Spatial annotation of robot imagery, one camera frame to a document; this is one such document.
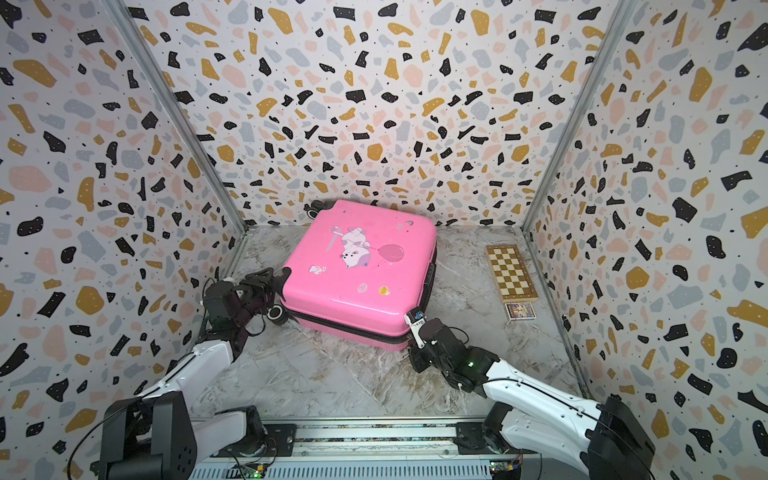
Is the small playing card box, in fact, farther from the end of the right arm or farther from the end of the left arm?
the end of the left arm

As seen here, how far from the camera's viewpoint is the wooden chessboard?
1019 millimetres

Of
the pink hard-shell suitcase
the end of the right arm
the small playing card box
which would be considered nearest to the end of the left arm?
the pink hard-shell suitcase

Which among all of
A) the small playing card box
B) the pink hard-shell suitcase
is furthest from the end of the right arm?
the small playing card box

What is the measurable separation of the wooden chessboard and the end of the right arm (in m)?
0.44

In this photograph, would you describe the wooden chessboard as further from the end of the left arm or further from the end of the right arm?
the end of the left arm

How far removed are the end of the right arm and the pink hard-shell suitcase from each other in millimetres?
136

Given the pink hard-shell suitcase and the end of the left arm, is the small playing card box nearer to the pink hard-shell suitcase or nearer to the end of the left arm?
the pink hard-shell suitcase

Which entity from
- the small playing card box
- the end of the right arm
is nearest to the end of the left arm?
the end of the right arm

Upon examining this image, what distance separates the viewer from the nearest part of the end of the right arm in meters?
0.57

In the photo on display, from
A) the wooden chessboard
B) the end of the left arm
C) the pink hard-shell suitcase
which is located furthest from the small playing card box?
the end of the left arm

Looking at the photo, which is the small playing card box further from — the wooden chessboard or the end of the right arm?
the end of the right arm

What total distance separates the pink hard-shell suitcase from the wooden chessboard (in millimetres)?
308

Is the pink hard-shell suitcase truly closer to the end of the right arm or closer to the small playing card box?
the end of the right arm

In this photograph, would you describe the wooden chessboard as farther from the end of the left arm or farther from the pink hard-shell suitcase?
the end of the left arm
